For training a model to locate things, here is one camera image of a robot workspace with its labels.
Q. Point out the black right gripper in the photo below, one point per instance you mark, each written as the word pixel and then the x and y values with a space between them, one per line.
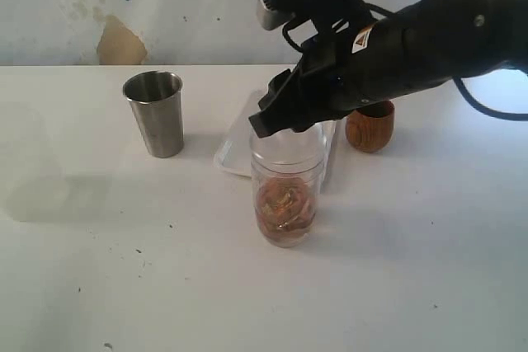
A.
pixel 324 85

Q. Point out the clear plastic dome lid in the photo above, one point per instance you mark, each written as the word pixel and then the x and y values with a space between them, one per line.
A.
pixel 290 152

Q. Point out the clear plastic shaker cup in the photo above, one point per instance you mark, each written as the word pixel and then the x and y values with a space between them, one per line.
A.
pixel 261 174

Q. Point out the brown wooden cup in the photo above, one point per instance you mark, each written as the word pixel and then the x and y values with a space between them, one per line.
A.
pixel 370 128

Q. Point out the wooden blocks and coins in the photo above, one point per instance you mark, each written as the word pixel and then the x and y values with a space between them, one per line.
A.
pixel 285 209

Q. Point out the stainless steel cup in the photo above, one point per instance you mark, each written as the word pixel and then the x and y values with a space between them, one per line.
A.
pixel 155 100

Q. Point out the white rectangular tray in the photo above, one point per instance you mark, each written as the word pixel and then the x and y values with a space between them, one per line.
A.
pixel 234 153

